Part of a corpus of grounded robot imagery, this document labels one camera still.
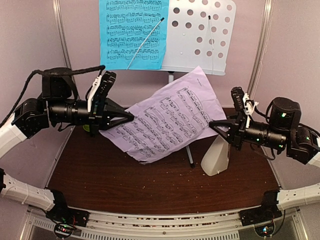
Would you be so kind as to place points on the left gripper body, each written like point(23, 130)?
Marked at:
point(58, 111)

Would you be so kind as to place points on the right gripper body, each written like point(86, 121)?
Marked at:
point(273, 139)

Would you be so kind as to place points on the lilac sheet music page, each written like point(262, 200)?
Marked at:
point(172, 118)

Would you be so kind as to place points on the blue sheet music page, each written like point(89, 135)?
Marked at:
point(133, 33)

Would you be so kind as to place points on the white perforated music stand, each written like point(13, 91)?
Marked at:
point(198, 35)

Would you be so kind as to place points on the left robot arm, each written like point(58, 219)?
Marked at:
point(26, 119)

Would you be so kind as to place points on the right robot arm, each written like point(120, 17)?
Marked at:
point(307, 152)

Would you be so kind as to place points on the white metronome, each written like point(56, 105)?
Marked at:
point(216, 159)

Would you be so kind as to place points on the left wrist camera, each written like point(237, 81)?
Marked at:
point(100, 89)

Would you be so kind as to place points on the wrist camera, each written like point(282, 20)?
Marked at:
point(243, 103)
point(100, 89)

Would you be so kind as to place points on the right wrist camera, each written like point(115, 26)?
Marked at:
point(243, 103)

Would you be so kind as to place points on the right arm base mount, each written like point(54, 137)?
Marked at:
point(262, 219)

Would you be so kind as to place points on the left aluminium corner post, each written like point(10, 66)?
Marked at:
point(61, 32)

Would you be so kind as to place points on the aluminium corner post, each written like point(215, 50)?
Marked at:
point(61, 32)
point(261, 47)

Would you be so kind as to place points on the right aluminium corner post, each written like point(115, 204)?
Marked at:
point(261, 47)

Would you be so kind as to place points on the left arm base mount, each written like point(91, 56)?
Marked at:
point(67, 220)

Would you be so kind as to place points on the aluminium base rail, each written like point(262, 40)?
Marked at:
point(219, 225)

